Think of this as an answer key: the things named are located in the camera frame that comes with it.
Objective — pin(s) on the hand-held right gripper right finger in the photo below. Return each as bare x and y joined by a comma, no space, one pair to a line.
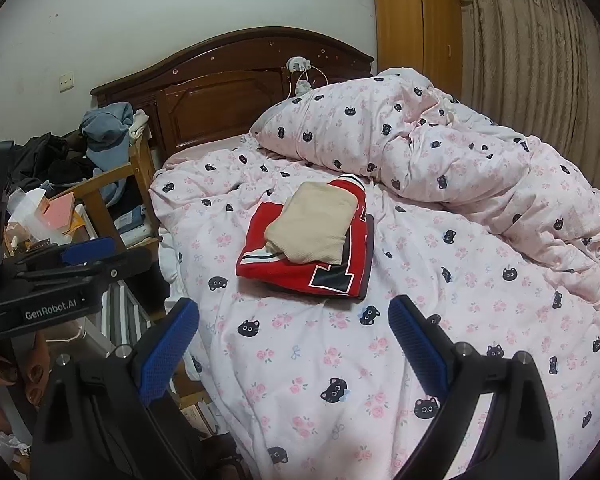
417,355

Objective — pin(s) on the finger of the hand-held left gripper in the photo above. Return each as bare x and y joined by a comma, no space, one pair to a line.
125,265
87,251

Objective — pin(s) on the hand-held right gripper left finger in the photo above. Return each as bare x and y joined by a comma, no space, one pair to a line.
172,355

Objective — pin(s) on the beige ribbed knit top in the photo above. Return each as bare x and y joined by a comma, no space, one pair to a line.
310,225

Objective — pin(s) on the black clothes pile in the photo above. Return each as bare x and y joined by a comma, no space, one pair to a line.
40,155

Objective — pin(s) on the person's left hand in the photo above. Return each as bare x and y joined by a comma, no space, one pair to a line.
32,375

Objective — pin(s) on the striped grey cloth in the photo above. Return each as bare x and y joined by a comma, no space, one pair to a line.
125,315

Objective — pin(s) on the pink box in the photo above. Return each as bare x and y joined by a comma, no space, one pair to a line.
60,207

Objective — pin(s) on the white plastic container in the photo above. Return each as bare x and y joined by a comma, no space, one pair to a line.
27,205

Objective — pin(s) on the wooden chair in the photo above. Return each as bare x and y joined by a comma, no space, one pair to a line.
141,180

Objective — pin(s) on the pink cat-print duvet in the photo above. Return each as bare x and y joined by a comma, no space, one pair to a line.
430,260

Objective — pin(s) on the blue grey garment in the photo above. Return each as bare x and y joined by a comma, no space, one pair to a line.
105,125

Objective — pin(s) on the pink bed sheet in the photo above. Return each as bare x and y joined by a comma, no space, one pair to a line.
200,152

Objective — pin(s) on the red jersey with black number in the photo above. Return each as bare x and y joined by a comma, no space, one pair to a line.
280,272

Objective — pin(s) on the white cloth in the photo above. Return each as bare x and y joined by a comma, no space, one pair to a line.
140,121

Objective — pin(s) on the dark wooden headboard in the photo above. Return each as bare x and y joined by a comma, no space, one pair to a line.
205,105

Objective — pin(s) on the white charger plug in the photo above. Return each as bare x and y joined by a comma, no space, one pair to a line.
299,64

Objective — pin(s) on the beige patterned curtain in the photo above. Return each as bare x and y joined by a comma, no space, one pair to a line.
530,60

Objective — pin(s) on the wooden wardrobe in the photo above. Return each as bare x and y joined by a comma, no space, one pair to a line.
405,25

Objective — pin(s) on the white wall socket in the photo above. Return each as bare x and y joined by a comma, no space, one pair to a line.
66,83

